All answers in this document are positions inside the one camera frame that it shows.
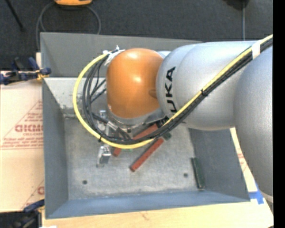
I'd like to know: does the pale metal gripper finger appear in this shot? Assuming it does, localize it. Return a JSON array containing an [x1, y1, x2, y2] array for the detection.
[[102, 145, 112, 164], [96, 146, 104, 168]]

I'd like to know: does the grey metal bin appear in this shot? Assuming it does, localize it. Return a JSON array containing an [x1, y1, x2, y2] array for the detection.
[[39, 32, 251, 219]]

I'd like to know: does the red-brown flat block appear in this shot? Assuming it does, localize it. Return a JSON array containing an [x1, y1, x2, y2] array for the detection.
[[129, 138, 165, 173], [112, 123, 160, 157]]

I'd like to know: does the brown cardboard board red print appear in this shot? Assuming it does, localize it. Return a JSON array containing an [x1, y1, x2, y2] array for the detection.
[[0, 69, 46, 214]]

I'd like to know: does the dark green flat block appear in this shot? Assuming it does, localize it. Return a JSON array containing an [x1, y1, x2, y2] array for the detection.
[[190, 157, 206, 190]]

